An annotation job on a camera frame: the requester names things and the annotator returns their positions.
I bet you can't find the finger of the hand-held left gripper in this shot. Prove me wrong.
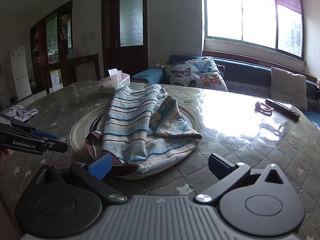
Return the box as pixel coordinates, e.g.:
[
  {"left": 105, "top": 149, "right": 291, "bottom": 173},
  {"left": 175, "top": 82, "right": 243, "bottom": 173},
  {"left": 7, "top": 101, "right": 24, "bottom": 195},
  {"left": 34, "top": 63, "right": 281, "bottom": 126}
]
[
  {"left": 0, "top": 114, "right": 58, "bottom": 141},
  {"left": 37, "top": 139, "right": 68, "bottom": 153}
]

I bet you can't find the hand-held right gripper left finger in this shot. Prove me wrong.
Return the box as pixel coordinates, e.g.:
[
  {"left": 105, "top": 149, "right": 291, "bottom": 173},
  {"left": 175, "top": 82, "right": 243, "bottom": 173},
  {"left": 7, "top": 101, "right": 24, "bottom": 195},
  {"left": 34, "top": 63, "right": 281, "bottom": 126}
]
[{"left": 35, "top": 152, "right": 128, "bottom": 205}]

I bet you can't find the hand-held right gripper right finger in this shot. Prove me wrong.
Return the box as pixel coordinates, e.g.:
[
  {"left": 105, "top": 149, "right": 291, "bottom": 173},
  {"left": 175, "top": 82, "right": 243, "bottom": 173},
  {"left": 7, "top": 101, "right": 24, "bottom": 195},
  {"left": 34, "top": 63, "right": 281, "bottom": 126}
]
[{"left": 195, "top": 153, "right": 292, "bottom": 203}]

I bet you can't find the blue striped shirt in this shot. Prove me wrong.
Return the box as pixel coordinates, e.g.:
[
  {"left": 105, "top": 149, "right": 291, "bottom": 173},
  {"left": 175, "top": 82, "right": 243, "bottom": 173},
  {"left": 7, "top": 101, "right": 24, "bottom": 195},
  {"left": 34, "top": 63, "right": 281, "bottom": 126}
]
[{"left": 85, "top": 84, "right": 203, "bottom": 180}]

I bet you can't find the small patterned cloth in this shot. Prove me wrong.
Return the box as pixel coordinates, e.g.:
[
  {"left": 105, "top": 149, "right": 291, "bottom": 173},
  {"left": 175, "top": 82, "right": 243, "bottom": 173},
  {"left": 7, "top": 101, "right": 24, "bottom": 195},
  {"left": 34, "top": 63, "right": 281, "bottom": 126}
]
[{"left": 5, "top": 105, "right": 38, "bottom": 122}]

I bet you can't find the round built-in hotplate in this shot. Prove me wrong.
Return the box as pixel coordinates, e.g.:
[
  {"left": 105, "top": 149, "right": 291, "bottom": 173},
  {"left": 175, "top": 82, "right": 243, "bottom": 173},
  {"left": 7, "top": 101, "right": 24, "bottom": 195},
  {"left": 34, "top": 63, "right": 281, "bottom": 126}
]
[{"left": 85, "top": 112, "right": 194, "bottom": 140}]

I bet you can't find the white refrigerator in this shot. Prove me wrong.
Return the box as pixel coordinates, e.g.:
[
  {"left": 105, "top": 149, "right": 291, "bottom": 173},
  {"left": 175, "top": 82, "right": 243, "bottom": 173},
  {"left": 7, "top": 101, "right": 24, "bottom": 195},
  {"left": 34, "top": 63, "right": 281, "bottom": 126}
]
[{"left": 9, "top": 46, "right": 32, "bottom": 102}]

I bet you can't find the pink hair scrunchie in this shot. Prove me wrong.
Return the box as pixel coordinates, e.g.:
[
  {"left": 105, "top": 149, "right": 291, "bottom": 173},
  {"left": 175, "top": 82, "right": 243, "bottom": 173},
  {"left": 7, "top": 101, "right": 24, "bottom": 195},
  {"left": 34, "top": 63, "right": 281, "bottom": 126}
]
[{"left": 254, "top": 101, "right": 274, "bottom": 117}]

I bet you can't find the dark wooden cabinet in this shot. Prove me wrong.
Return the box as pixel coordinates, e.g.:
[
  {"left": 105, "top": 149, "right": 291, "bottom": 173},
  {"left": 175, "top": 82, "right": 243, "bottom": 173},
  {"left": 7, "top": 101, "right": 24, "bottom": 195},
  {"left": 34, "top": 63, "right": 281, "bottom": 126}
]
[{"left": 29, "top": 0, "right": 100, "bottom": 95}]

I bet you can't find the white cabinet panel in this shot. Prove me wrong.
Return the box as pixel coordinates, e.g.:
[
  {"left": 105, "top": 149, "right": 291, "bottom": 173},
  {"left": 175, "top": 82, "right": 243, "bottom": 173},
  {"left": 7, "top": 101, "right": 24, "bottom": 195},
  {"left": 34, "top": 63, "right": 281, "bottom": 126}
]
[{"left": 75, "top": 61, "right": 97, "bottom": 82}]

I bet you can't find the black remote control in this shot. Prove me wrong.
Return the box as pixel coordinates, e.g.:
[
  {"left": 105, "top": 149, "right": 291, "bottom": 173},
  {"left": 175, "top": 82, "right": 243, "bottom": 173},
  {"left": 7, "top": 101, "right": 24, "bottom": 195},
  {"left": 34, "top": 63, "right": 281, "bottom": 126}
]
[{"left": 264, "top": 99, "right": 301, "bottom": 122}]

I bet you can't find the pink tissue box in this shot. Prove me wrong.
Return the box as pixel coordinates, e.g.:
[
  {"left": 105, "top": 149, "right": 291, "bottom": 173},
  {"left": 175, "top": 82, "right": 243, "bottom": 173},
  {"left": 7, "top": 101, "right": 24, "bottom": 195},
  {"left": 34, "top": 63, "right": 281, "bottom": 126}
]
[{"left": 98, "top": 69, "right": 130, "bottom": 95}]

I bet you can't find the butterfly print pillow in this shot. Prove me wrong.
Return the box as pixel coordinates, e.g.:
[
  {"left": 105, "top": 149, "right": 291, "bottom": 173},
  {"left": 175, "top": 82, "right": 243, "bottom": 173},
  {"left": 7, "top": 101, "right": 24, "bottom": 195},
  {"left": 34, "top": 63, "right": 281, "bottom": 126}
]
[{"left": 164, "top": 56, "right": 228, "bottom": 92}]

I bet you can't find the blue sofa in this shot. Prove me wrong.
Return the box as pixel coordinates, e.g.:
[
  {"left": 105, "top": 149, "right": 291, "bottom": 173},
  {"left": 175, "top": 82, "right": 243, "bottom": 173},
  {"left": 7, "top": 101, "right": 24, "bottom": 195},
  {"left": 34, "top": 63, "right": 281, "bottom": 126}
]
[{"left": 131, "top": 55, "right": 320, "bottom": 130}]

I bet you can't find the plain beige pillow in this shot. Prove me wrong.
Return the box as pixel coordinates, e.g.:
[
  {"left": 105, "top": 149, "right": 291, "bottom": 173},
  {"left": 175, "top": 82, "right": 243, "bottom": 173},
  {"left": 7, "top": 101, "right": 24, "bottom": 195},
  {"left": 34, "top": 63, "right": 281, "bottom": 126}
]
[{"left": 270, "top": 67, "right": 308, "bottom": 111}]

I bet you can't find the blue cushion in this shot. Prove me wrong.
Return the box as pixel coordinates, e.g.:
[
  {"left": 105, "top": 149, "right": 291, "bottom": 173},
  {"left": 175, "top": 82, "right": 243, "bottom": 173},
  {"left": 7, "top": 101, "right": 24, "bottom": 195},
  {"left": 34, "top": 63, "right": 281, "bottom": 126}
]
[{"left": 131, "top": 67, "right": 165, "bottom": 83}]

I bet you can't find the dark door with frosted glass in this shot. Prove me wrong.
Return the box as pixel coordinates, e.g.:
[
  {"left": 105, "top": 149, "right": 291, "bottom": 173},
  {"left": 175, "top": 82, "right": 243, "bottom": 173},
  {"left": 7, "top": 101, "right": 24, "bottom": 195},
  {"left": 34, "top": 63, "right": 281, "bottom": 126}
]
[{"left": 101, "top": 0, "right": 148, "bottom": 83}]

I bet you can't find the large window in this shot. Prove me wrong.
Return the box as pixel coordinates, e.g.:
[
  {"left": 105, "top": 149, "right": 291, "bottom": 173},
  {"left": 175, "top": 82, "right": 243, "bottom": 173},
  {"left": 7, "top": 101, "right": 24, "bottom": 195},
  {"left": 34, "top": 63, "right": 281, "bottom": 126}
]
[{"left": 202, "top": 0, "right": 307, "bottom": 62}]

